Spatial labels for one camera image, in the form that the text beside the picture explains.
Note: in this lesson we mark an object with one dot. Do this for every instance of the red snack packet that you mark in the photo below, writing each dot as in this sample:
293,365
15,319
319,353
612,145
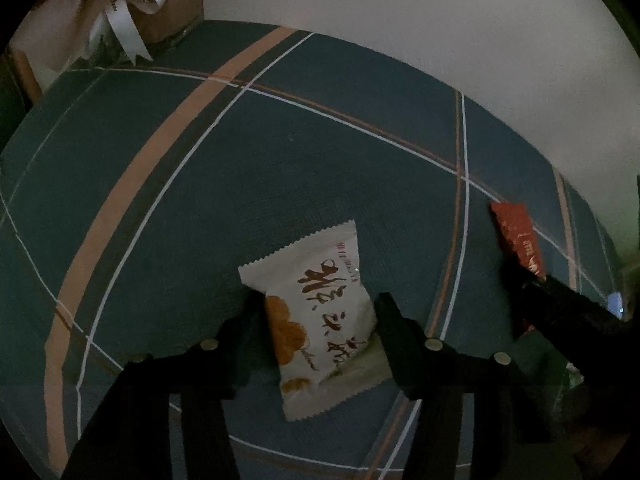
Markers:
517,235

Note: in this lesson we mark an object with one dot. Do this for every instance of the pink flower bouquet with ribbons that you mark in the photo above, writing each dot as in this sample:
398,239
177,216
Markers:
165,15

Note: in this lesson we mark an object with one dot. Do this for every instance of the white packet with brown print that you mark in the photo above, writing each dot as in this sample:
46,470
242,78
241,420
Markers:
320,280

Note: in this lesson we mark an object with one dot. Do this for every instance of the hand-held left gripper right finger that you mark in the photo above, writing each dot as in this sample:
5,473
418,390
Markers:
392,325

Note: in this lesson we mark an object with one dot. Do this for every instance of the blue plaid tablecloth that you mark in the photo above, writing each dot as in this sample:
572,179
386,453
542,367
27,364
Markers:
300,160

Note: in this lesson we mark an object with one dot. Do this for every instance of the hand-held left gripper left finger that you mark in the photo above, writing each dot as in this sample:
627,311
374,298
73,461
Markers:
252,325

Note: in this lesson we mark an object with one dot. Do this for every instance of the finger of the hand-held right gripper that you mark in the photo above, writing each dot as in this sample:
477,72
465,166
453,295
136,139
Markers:
565,315

